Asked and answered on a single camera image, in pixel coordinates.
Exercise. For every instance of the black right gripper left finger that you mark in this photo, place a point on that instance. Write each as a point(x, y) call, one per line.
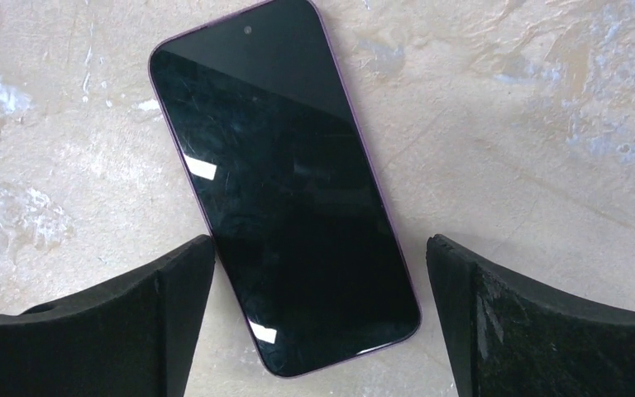
point(132, 335)

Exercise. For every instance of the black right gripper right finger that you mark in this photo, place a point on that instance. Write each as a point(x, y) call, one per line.
point(507, 334)

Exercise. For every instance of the purple smartphone with black screen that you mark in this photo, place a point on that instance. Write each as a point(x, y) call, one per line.
point(257, 108)

